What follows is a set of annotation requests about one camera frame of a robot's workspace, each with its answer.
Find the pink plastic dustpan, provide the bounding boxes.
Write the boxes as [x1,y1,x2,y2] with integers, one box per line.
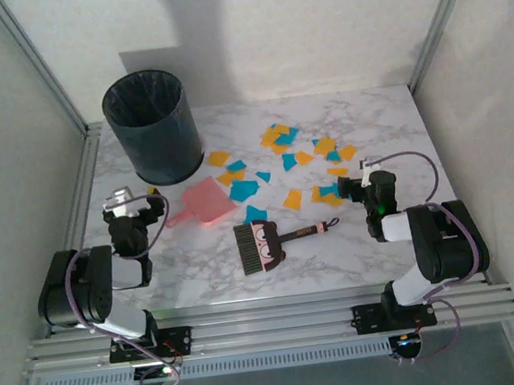
[161,172,238,232]

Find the dark blue trash bin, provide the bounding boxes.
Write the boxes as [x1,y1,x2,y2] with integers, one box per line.
[98,63,209,192]

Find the brown cartoon face hand brush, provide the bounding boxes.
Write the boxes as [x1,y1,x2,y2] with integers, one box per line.
[232,211,346,278]

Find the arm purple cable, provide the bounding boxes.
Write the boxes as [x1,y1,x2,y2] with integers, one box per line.
[362,143,494,367]
[55,190,192,385]

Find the narrow aluminium frame rail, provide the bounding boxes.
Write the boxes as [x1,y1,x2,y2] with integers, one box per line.
[25,120,126,337]

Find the black plastic bin liner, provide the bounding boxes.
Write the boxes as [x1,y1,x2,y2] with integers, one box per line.
[101,66,186,131]

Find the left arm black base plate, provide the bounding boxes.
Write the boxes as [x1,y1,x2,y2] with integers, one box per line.
[106,324,196,365]

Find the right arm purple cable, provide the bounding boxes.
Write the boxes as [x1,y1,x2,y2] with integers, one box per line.
[362,143,494,367]

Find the grey slotted cable duct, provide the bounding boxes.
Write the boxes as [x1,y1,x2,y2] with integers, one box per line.
[35,337,394,385]

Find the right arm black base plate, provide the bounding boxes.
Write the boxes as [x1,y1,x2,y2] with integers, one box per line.
[351,295,439,336]

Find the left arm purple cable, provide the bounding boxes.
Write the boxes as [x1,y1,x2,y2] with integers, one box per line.
[55,190,192,385]

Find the large blue paper scrap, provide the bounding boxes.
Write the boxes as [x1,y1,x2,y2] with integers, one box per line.
[227,178,260,205]

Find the wide aluminium frame rail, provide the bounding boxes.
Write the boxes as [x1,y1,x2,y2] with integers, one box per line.
[17,282,514,381]

